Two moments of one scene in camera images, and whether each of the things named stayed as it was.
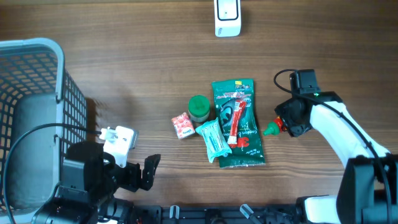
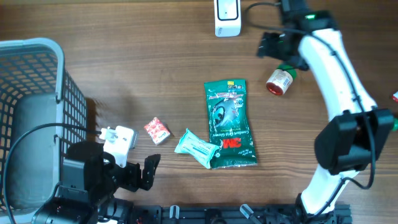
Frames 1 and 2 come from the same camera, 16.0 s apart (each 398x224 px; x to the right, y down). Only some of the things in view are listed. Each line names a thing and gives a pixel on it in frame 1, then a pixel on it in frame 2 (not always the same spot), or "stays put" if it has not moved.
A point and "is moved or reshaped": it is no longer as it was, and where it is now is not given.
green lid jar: (198, 108) to (280, 81)
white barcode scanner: (227, 18) stays put
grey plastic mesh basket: (36, 88) stays put
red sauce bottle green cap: (272, 129) to (395, 128)
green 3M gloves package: (249, 150) is moved or reshaped
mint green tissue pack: (214, 139) to (196, 148)
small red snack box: (183, 126) to (158, 132)
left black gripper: (133, 182) stays put
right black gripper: (294, 129) to (267, 46)
